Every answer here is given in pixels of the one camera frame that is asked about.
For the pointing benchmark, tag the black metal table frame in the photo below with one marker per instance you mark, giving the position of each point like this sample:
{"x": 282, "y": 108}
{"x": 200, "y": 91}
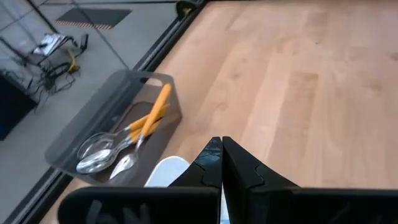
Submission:
{"x": 161, "y": 49}

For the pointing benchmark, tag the black power strip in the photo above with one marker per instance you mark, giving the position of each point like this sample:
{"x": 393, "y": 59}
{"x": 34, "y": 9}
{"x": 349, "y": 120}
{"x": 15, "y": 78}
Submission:
{"x": 84, "y": 42}

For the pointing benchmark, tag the black tripod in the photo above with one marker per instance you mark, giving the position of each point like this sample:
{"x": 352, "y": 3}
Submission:
{"x": 40, "y": 14}

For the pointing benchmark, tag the white plastic bin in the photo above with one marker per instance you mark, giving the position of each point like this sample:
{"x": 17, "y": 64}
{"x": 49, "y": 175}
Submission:
{"x": 168, "y": 171}

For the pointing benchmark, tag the dark grey plastic bin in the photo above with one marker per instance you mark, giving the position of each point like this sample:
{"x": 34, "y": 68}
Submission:
{"x": 93, "y": 109}

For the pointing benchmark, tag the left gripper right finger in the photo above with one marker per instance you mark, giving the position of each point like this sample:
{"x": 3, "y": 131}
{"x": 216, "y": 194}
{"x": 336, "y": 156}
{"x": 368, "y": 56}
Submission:
{"x": 255, "y": 193}

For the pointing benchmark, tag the yellow plug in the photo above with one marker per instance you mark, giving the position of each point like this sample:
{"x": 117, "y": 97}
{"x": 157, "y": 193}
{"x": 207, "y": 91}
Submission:
{"x": 73, "y": 62}

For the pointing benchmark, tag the black hazard striped platform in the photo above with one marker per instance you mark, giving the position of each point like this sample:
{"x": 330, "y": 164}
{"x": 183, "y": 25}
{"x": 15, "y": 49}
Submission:
{"x": 93, "y": 17}

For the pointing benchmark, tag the black clamp knob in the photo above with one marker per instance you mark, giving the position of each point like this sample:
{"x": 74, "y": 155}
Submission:
{"x": 186, "y": 6}

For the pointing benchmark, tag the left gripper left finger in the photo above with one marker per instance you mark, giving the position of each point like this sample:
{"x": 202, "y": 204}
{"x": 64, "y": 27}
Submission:
{"x": 199, "y": 186}

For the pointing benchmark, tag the white papers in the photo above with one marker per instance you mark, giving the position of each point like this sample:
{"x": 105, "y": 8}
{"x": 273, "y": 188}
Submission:
{"x": 49, "y": 43}

